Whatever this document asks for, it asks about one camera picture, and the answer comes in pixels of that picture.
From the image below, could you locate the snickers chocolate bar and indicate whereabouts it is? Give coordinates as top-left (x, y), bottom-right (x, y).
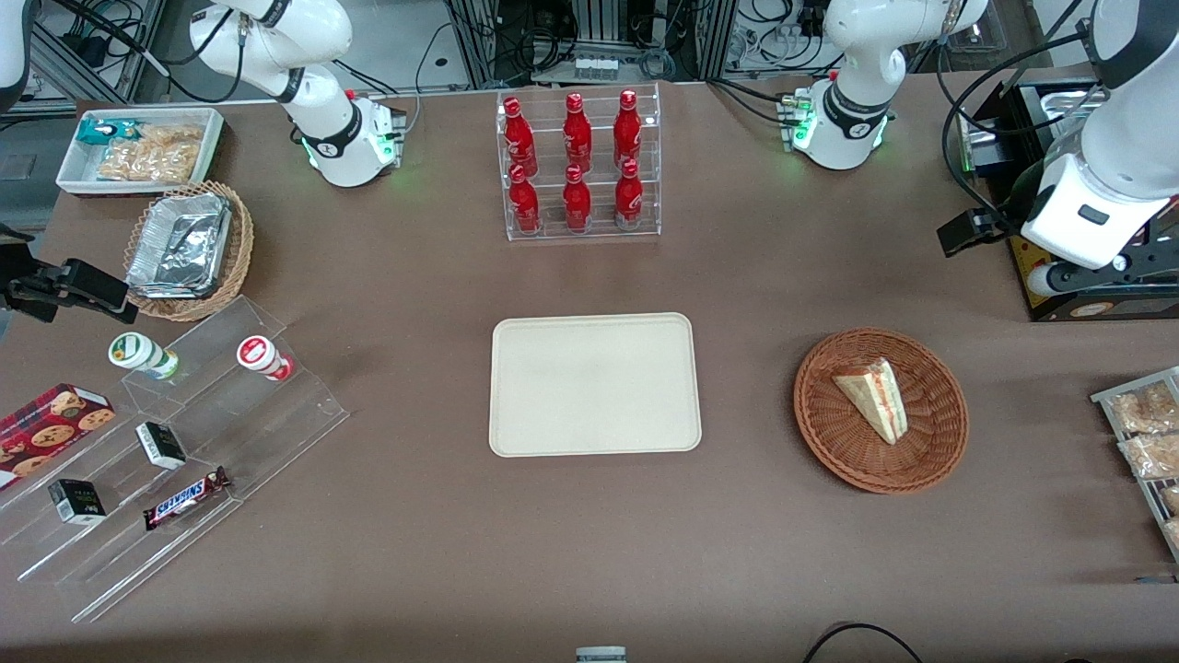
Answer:
top-left (143, 466), bottom-right (231, 531)

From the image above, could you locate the black equipment crate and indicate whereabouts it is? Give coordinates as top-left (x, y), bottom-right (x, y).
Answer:
top-left (958, 77), bottom-right (1179, 323)

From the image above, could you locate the aluminium frame rack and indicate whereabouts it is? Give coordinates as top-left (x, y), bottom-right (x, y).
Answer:
top-left (442, 0), bottom-right (740, 86)

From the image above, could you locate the white rectangular snack bin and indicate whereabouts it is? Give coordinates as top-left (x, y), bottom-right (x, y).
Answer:
top-left (55, 108), bottom-right (225, 199)

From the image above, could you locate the black cable loop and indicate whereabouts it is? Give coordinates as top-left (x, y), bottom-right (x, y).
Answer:
top-left (801, 622), bottom-right (925, 663)

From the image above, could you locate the aluminium foil container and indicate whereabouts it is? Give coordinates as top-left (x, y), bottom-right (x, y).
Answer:
top-left (125, 192), bottom-right (233, 300)

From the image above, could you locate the aluminium frame post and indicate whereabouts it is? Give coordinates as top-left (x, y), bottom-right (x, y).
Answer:
top-left (32, 0), bottom-right (169, 104)

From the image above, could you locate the clear bag of crackers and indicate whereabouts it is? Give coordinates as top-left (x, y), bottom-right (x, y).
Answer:
top-left (97, 140), bottom-right (201, 184)
top-left (136, 123), bottom-right (205, 150)

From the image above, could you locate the green lid drink cup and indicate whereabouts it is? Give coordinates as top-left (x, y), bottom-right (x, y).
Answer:
top-left (108, 331), bottom-right (181, 381)

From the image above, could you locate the small black box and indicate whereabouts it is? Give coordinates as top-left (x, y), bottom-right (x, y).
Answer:
top-left (48, 479), bottom-right (107, 526)
top-left (135, 422), bottom-right (187, 471)

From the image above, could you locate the red cookie box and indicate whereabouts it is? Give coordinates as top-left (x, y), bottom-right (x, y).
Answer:
top-left (0, 383), bottom-right (117, 492)

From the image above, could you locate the round brown wicker basket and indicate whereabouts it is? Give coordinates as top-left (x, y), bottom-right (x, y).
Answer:
top-left (793, 328), bottom-right (970, 495)

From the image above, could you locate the oval tan wicker basket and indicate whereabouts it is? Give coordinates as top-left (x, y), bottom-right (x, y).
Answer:
top-left (123, 180), bottom-right (255, 322)

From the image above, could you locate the teal snack packet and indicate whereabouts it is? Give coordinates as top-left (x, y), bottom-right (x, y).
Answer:
top-left (76, 118), bottom-right (146, 147)

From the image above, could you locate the clear acrylic bottle rack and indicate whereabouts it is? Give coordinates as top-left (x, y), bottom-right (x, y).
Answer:
top-left (496, 83), bottom-right (662, 242)

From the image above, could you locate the red lid drink cup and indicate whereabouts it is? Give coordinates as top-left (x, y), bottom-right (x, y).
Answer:
top-left (236, 335), bottom-right (295, 382)

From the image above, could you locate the grey wire rack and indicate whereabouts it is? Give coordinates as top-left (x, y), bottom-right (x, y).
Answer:
top-left (1091, 366), bottom-right (1179, 564)

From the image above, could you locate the triangular sandwich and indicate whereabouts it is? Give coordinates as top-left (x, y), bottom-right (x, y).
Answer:
top-left (832, 357), bottom-right (909, 446)

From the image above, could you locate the red cola bottle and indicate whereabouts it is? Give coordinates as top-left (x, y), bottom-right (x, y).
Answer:
top-left (562, 165), bottom-right (592, 232)
top-left (503, 97), bottom-right (539, 178)
top-left (508, 166), bottom-right (542, 234)
top-left (614, 159), bottom-right (645, 230)
top-left (563, 92), bottom-right (594, 174)
top-left (613, 89), bottom-right (643, 172)

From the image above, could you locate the clear acrylic stepped stand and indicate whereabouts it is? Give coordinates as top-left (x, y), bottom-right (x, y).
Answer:
top-left (0, 295), bottom-right (351, 624)

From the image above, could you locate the cream plastic tray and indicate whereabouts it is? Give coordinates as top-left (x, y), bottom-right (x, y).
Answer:
top-left (488, 312), bottom-right (703, 459)

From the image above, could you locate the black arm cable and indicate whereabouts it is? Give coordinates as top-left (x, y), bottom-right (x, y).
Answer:
top-left (937, 32), bottom-right (1106, 215)

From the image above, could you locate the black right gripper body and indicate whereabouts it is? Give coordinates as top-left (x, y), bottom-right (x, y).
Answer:
top-left (0, 261), bottom-right (93, 324)

